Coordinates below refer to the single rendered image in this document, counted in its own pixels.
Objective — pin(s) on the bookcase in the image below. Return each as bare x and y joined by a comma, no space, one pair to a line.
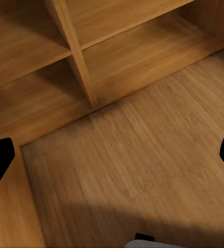
42,83
125,45
20,225

